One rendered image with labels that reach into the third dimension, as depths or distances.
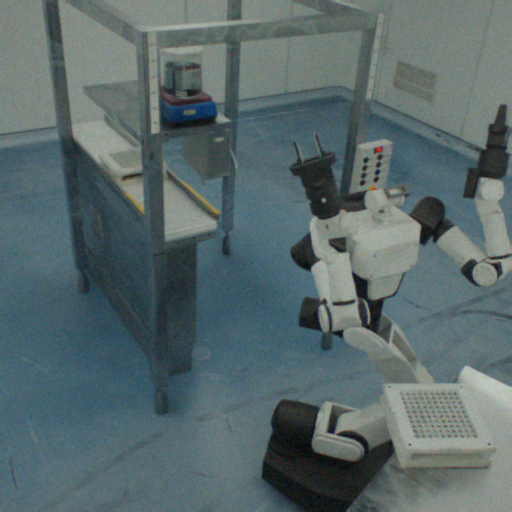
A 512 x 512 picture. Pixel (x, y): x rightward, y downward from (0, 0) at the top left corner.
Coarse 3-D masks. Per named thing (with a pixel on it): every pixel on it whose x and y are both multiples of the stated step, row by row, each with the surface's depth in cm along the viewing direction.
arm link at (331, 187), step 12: (312, 156) 170; (324, 156) 166; (300, 168) 166; (312, 168) 166; (324, 168) 166; (312, 180) 167; (324, 180) 167; (312, 192) 168; (324, 192) 167; (336, 192) 168; (312, 204) 170; (324, 204) 168
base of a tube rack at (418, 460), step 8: (384, 408) 184; (384, 416) 184; (392, 424) 179; (392, 432) 177; (392, 440) 176; (400, 448) 172; (400, 456) 170; (416, 456) 170; (424, 456) 170; (432, 456) 170; (440, 456) 170; (448, 456) 170; (456, 456) 170; (464, 456) 171; (472, 456) 171; (400, 464) 169; (408, 464) 169; (416, 464) 169; (424, 464) 169; (432, 464) 169; (440, 464) 169; (448, 464) 170; (456, 464) 170; (464, 464) 170; (472, 464) 170; (480, 464) 170; (488, 464) 171
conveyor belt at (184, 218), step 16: (80, 128) 349; (96, 128) 350; (112, 128) 351; (96, 144) 331; (112, 144) 332; (128, 144) 334; (128, 192) 287; (176, 192) 289; (176, 208) 276; (192, 208) 277; (176, 224) 264; (192, 224) 265; (208, 224) 267
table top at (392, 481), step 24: (480, 384) 199; (480, 408) 190; (504, 408) 190; (504, 432) 182; (504, 456) 175; (384, 480) 166; (408, 480) 166; (432, 480) 166; (456, 480) 167; (480, 480) 167; (504, 480) 168; (360, 504) 159; (384, 504) 159; (408, 504) 160; (432, 504) 160; (456, 504) 161; (480, 504) 161; (504, 504) 162
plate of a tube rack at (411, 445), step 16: (384, 384) 186; (400, 384) 186; (416, 384) 186; (432, 384) 187; (448, 384) 187; (464, 384) 188; (400, 400) 180; (432, 400) 181; (464, 400) 182; (400, 416) 175; (480, 416) 177; (400, 432) 170; (432, 432) 171; (480, 432) 172; (416, 448) 166; (432, 448) 166; (448, 448) 167; (464, 448) 167; (480, 448) 167; (496, 448) 168
